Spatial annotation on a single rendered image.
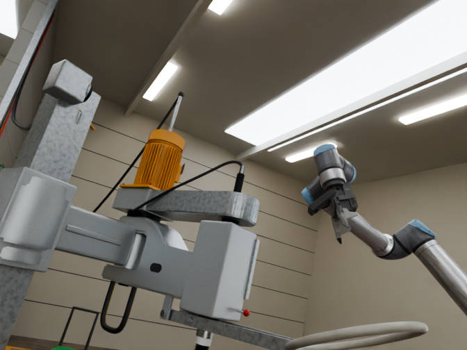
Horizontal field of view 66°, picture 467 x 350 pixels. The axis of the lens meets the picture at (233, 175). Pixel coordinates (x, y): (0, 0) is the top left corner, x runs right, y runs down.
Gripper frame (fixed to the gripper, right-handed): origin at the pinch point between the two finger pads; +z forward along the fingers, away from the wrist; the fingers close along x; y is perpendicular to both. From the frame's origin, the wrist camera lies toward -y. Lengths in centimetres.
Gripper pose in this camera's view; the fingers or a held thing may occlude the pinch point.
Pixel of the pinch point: (342, 237)
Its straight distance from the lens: 129.6
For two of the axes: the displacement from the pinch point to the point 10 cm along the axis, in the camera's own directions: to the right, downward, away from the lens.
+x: 0.9, 5.2, 8.5
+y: 9.9, -1.3, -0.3
